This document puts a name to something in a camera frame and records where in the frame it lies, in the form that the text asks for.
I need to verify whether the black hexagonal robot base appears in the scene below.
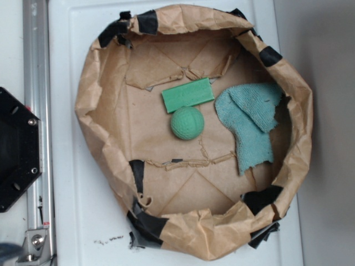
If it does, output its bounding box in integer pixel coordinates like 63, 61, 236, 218
1, 88, 42, 213

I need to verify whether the green dimpled ball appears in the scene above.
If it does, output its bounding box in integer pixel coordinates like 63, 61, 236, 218
170, 106, 205, 140

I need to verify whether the green rectangular block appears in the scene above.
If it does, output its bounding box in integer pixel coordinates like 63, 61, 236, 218
161, 78, 215, 114

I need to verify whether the brown paper bag tray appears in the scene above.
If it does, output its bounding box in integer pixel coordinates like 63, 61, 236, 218
75, 4, 313, 260

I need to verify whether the light blue terry cloth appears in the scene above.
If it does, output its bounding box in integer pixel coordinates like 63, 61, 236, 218
215, 83, 283, 176

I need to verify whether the white plastic tray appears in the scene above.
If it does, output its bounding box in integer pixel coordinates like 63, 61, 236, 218
48, 1, 303, 265

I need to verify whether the aluminium extrusion rail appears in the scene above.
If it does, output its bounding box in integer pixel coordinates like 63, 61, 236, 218
23, 1, 57, 265

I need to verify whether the metal corner bracket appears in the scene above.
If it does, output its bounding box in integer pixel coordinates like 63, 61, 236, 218
16, 229, 52, 265

